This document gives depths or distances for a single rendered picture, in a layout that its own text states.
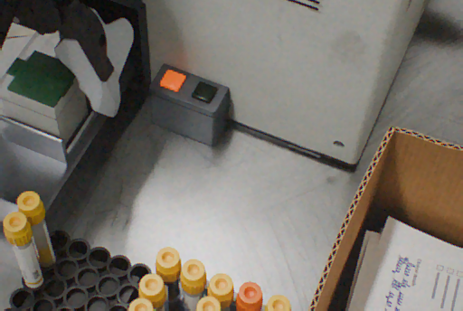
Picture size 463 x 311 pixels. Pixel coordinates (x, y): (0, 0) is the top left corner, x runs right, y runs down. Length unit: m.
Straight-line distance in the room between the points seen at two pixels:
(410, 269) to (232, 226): 0.15
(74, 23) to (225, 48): 0.15
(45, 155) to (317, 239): 0.22
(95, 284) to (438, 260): 0.25
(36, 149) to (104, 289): 0.12
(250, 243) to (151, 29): 0.19
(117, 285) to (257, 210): 0.13
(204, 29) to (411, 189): 0.19
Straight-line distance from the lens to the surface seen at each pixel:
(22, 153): 0.73
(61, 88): 0.68
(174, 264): 0.59
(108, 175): 0.76
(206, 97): 0.73
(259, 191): 0.75
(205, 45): 0.71
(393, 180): 0.66
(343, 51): 0.66
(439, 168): 0.64
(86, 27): 0.60
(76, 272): 0.69
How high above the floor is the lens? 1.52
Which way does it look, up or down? 56 degrees down
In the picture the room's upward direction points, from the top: 3 degrees clockwise
